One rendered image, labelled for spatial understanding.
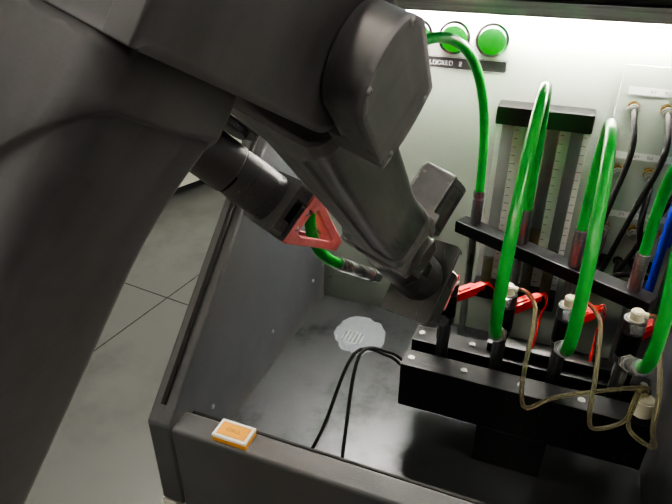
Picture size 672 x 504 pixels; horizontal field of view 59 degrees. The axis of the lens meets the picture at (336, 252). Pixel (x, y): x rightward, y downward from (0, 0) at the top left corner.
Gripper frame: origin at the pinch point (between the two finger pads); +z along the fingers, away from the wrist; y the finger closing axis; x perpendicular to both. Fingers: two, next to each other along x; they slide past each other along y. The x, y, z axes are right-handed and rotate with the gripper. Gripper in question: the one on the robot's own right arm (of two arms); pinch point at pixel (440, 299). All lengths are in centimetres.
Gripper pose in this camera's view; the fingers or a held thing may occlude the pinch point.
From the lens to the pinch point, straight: 80.8
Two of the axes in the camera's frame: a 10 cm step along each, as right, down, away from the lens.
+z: 4.2, 3.6, 8.3
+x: -8.0, -2.8, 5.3
